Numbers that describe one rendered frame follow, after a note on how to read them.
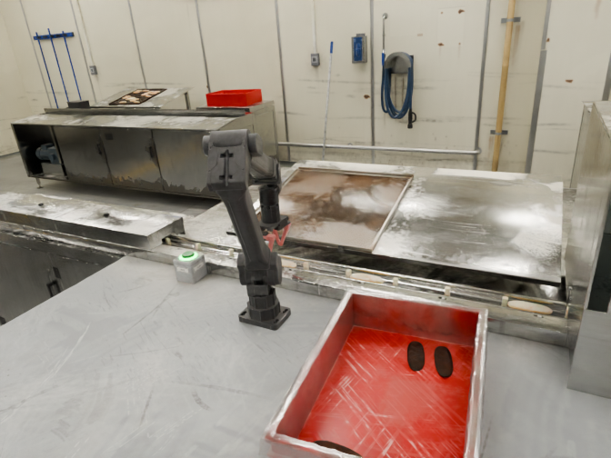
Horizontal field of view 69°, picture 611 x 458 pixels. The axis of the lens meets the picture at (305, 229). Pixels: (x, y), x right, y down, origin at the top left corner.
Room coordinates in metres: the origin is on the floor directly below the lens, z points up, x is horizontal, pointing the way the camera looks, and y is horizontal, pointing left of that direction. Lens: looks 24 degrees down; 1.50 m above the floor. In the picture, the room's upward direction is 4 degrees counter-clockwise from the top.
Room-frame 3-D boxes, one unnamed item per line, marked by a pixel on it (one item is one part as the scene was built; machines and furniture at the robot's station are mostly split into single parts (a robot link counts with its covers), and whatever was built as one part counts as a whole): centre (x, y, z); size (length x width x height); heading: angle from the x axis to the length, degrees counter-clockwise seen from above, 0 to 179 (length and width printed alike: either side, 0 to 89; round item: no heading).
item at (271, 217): (1.24, 0.10, 1.02); 0.10 x 0.07 x 0.07; 152
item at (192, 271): (1.25, 0.37, 0.84); 0.08 x 0.08 x 0.11; 61
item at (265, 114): (5.03, 0.66, 0.44); 0.70 x 0.55 x 0.87; 61
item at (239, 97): (5.03, 0.66, 0.94); 0.51 x 0.36 x 0.13; 65
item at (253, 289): (1.02, 0.13, 0.94); 0.09 x 0.05 x 0.10; 174
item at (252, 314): (1.00, 0.13, 0.86); 0.12 x 0.09 x 0.08; 62
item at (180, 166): (5.15, 1.74, 0.51); 3.00 x 1.26 x 1.03; 61
